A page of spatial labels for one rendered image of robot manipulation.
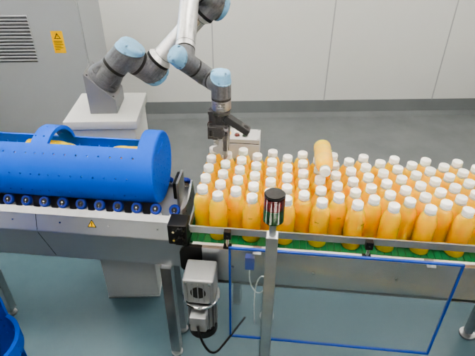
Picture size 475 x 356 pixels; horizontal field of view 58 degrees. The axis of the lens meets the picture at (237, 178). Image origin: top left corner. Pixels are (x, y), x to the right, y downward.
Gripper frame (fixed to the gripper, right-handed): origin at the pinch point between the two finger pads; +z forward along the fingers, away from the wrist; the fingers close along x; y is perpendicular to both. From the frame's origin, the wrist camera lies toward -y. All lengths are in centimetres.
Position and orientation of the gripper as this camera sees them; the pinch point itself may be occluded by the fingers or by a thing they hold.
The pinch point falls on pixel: (227, 154)
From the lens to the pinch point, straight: 177.3
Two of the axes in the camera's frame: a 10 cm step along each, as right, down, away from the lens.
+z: -0.1, 8.3, 5.6
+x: -1.1, 5.6, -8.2
